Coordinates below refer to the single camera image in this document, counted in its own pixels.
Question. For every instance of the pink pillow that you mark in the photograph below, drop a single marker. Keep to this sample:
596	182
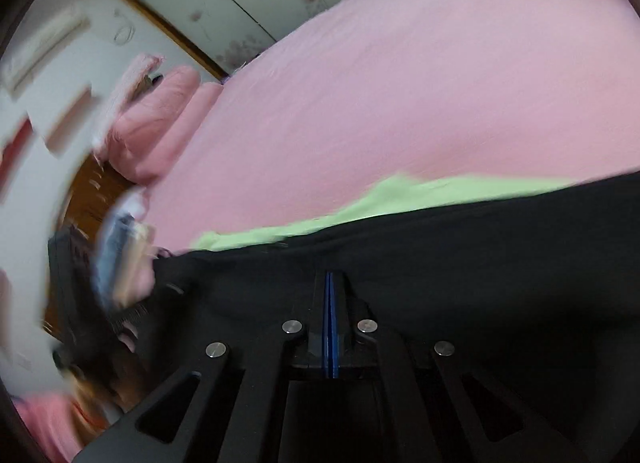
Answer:
205	105
150	133

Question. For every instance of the folded beige clothes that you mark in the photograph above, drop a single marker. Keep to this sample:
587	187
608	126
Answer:
141	255

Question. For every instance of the pink bed sheet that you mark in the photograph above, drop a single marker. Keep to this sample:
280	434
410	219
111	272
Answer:
400	93

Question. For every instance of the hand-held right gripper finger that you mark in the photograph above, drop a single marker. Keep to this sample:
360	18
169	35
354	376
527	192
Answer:
327	323
334	323

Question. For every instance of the white printed pillow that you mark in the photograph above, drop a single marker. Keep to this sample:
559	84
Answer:
132	203

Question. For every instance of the green and black hooded jacket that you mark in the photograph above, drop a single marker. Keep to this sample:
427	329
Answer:
450	263

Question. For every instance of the white air conditioner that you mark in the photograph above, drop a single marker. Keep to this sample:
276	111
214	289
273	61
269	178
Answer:
42	48

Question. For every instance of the dark wooden headboard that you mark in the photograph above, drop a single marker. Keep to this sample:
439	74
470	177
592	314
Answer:
92	188

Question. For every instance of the red and white wall poster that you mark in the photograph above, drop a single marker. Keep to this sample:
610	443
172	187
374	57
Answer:
14	155

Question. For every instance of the folded blue jeans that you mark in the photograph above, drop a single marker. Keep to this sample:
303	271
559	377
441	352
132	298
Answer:
116	243

